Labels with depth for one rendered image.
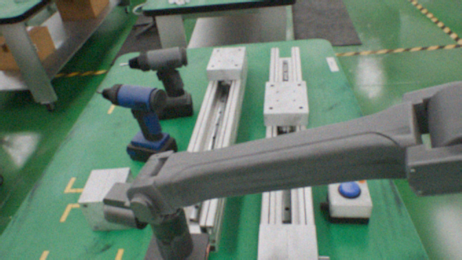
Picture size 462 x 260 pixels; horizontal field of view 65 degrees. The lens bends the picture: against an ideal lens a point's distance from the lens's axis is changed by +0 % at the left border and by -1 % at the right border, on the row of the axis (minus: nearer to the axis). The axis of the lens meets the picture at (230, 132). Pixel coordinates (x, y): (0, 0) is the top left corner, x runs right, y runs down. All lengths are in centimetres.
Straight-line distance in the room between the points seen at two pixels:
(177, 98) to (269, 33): 131
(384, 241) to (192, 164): 48
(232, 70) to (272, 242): 63
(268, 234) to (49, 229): 52
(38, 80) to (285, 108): 234
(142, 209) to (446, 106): 37
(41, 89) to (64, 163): 194
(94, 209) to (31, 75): 225
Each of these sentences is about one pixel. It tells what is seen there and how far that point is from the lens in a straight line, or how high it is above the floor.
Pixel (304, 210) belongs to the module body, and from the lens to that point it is 72.
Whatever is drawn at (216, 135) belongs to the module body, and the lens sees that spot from 96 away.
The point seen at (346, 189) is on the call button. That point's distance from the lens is 79.
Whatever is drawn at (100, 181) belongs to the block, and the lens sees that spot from 86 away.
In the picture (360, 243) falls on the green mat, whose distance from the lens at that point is 80.
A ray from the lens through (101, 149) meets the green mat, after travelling 113.
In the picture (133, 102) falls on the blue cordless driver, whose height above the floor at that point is 97.
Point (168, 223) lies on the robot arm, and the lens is 56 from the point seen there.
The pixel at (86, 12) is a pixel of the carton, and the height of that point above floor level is 30.
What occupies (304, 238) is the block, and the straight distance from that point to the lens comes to 67.
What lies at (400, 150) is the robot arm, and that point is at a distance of 35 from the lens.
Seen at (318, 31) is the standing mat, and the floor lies 1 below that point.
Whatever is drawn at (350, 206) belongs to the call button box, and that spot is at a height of 84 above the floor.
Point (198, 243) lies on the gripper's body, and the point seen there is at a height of 90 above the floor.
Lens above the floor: 141
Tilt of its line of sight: 36 degrees down
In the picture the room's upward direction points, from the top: 7 degrees counter-clockwise
